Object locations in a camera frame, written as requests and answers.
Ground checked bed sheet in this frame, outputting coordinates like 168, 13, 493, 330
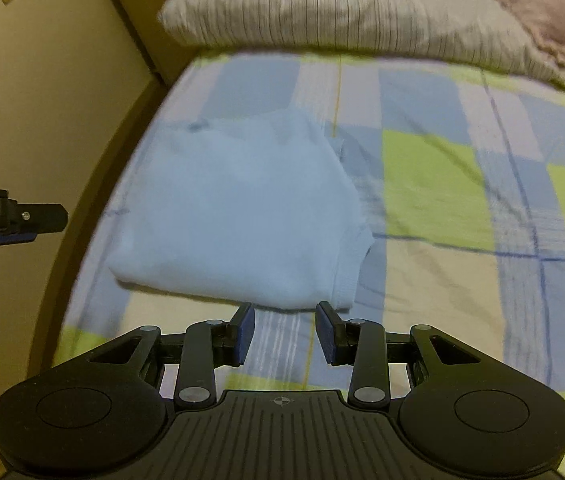
52, 52, 565, 480

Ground light blue sweatshirt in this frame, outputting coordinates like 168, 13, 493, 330
109, 109, 376, 312

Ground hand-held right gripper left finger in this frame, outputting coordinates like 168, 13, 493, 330
87, 302, 256, 409

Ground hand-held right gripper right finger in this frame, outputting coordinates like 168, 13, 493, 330
315, 302, 480, 409

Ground grey striped pillow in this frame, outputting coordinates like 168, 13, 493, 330
159, 0, 565, 103

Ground mauve ruffled pillow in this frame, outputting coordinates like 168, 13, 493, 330
468, 0, 565, 82

